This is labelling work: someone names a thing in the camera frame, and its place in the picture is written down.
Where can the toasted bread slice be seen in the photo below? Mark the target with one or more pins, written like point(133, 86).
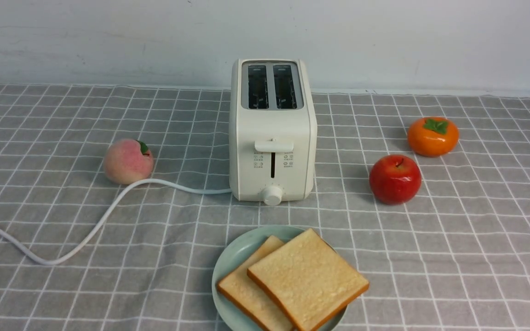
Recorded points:
point(249, 298)
point(308, 280)

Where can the white two-slot toaster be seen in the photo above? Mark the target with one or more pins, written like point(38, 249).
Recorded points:
point(272, 131)

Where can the light green round plate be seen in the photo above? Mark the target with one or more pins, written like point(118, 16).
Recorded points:
point(233, 256)

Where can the red apple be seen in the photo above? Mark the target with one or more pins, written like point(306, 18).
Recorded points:
point(395, 179)

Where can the pink peach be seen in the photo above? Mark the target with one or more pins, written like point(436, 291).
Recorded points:
point(128, 161)

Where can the orange persimmon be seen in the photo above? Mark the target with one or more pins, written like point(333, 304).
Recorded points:
point(433, 136)

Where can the grey checkered tablecloth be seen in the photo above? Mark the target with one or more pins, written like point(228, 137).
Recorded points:
point(456, 257)

